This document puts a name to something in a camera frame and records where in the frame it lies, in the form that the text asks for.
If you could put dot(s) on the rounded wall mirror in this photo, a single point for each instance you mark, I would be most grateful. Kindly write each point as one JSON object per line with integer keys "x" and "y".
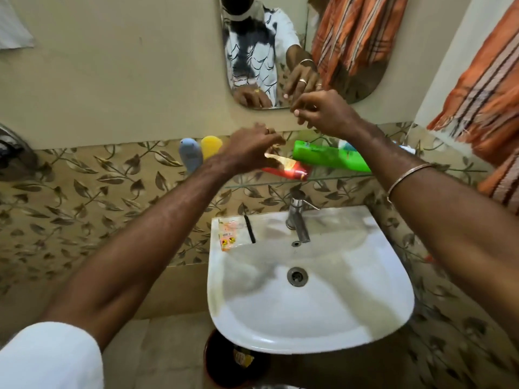
{"x": 357, "y": 68}

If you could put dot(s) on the person's right hand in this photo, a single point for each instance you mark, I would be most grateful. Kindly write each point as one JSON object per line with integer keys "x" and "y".
{"x": 332, "y": 115}

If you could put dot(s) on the person's left forearm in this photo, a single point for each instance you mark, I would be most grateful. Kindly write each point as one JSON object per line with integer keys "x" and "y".
{"x": 146, "y": 238}

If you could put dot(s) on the orange striped towel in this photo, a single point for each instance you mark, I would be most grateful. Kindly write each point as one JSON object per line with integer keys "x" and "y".
{"x": 484, "y": 101}

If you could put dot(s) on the person's right forearm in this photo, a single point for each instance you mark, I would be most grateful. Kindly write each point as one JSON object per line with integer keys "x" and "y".
{"x": 454, "y": 230}

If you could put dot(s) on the person's right fingers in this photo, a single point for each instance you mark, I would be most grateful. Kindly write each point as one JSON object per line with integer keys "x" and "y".
{"x": 309, "y": 105}

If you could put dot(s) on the white ceramic wash basin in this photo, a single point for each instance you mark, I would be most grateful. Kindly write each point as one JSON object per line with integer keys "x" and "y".
{"x": 324, "y": 303}

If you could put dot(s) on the person's left hand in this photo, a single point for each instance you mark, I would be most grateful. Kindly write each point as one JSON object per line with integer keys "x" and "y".
{"x": 243, "y": 151}

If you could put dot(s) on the green plastic bottle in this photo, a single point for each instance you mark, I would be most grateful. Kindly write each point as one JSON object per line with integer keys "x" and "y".
{"x": 328, "y": 157}

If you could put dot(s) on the teal and white container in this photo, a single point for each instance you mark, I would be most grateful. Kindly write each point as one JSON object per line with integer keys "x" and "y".
{"x": 347, "y": 146}

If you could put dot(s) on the glass wall shelf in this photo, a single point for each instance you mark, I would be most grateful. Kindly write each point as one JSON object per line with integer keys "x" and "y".
{"x": 344, "y": 178}

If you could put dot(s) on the chrome basin tap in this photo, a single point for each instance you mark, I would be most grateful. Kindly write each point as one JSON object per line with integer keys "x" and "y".
{"x": 298, "y": 218}

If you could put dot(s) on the metal basin drain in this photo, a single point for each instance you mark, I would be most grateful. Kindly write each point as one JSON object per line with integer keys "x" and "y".
{"x": 297, "y": 277}

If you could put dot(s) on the chrome wall valve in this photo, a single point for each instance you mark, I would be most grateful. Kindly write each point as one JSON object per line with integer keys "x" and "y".
{"x": 14, "y": 157}

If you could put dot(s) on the red toothpaste tube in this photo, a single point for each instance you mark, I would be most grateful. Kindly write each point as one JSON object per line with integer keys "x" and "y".
{"x": 290, "y": 170}

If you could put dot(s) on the black comb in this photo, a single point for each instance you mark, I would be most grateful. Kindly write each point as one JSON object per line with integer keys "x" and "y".
{"x": 249, "y": 229}

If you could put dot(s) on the white hanging cloth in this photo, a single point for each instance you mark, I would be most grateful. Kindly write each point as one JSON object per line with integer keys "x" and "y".
{"x": 12, "y": 24}

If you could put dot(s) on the person's left fingers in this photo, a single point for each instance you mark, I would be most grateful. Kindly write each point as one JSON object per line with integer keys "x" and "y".
{"x": 271, "y": 138}

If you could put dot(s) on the dark red bucket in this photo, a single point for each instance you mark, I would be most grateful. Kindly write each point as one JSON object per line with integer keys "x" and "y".
{"x": 227, "y": 364}

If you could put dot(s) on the orange sachet packet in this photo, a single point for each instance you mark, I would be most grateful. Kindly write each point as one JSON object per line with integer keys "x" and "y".
{"x": 228, "y": 235}

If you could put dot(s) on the white shirt sleeve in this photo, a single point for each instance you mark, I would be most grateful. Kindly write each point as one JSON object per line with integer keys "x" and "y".
{"x": 48, "y": 358}

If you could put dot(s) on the gold bangle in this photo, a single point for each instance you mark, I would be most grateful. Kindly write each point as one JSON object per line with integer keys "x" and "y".
{"x": 405, "y": 176}

